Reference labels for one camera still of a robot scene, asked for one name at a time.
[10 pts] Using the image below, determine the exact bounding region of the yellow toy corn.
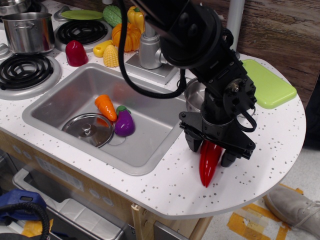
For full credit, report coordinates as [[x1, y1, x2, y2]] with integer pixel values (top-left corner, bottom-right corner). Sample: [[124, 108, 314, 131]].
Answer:
[[103, 45, 119, 68]]

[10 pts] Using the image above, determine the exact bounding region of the front black stove burner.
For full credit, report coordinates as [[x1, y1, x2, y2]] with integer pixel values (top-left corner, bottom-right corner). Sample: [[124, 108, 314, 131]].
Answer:
[[0, 54, 54, 90]]

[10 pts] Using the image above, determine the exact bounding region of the rear black stove burner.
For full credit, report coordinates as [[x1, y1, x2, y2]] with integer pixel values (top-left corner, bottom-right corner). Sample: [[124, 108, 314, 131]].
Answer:
[[56, 20, 108, 45]]

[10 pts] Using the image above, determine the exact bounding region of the green toy plate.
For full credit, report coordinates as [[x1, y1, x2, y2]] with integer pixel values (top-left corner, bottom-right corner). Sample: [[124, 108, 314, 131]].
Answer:
[[61, 9, 103, 20]]

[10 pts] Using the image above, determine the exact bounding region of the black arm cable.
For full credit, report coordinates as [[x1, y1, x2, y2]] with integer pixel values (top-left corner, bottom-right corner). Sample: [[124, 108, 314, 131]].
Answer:
[[117, 0, 187, 99]]

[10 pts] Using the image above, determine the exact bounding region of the orange toy pumpkin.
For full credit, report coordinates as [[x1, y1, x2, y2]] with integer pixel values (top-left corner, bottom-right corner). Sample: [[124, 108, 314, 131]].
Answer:
[[111, 22, 142, 52]]

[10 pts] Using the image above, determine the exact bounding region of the yellow toy banana piece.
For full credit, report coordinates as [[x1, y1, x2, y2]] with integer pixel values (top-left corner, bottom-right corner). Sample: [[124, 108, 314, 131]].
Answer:
[[92, 39, 113, 58]]

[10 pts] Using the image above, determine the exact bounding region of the steel pot lid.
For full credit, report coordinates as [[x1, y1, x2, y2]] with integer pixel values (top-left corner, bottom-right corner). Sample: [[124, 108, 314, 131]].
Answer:
[[62, 113, 114, 148]]

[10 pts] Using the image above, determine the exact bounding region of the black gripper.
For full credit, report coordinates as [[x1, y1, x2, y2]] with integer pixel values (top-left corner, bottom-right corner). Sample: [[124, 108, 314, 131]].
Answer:
[[179, 111, 256, 168]]

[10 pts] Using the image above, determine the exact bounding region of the steel bowl at corner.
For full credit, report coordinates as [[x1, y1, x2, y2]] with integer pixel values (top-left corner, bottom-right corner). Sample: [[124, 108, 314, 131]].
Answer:
[[0, 0, 31, 16]]

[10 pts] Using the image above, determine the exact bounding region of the silver toy faucet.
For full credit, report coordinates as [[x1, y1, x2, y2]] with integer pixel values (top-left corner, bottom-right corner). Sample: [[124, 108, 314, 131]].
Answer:
[[124, 23, 178, 85]]

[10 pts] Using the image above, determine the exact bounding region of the orange toy carrot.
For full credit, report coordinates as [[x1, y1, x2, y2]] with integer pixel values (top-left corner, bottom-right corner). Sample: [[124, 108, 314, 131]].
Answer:
[[94, 94, 118, 122]]

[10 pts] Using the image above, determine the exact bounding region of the green toy bitter gourd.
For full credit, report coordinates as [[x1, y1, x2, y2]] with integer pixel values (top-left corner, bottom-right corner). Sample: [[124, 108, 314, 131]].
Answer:
[[102, 5, 122, 28]]

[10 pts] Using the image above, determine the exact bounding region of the grey oven door handle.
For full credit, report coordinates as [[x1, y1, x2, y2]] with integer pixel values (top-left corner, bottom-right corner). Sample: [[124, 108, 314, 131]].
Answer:
[[13, 168, 125, 240]]

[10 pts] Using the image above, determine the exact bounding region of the small steel pot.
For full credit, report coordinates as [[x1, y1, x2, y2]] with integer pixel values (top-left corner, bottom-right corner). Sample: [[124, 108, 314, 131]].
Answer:
[[184, 78, 206, 113]]

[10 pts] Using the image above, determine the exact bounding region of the yellow toy bell pepper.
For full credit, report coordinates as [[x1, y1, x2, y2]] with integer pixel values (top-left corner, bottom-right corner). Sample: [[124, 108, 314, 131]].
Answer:
[[127, 6, 145, 34]]

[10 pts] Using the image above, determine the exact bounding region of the red toy chili pepper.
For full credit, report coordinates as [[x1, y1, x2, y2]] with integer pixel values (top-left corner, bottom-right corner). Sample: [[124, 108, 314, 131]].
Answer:
[[199, 140, 223, 188]]

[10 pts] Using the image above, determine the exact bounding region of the purple toy eggplant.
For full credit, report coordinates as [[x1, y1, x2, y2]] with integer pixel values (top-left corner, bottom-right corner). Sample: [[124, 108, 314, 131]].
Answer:
[[114, 105, 136, 137]]

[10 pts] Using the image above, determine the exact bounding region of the grey shoe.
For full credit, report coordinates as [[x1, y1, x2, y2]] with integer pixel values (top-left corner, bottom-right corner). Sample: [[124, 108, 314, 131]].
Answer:
[[263, 185, 320, 239]]

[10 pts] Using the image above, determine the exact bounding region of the silver toy sink basin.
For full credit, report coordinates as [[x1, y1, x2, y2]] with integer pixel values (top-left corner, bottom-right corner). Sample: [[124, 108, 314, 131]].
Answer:
[[22, 63, 186, 175]]

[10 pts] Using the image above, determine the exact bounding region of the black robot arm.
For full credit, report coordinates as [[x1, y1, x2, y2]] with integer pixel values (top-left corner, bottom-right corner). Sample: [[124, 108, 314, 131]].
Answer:
[[135, 0, 257, 167]]

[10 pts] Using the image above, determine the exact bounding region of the light green cutting board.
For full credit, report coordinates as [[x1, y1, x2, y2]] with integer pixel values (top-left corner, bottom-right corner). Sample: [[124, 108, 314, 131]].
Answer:
[[242, 59, 297, 109]]

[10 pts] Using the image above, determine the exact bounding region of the blue tool with black hose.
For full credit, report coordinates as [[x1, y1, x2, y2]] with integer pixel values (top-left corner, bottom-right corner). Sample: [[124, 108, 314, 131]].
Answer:
[[0, 189, 50, 240]]

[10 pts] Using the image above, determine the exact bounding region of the dark red toy pepper piece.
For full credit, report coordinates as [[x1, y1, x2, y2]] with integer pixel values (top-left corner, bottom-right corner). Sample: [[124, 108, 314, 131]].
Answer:
[[65, 40, 89, 67]]

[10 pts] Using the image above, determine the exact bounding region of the black stove burner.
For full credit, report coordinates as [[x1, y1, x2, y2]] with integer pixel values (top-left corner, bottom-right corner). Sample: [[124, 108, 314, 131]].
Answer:
[[56, 20, 108, 45], [0, 54, 54, 90]]

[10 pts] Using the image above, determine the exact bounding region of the large steel pot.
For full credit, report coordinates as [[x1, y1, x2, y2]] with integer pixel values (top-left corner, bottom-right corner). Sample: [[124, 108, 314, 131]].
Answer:
[[1, 12, 55, 54]]

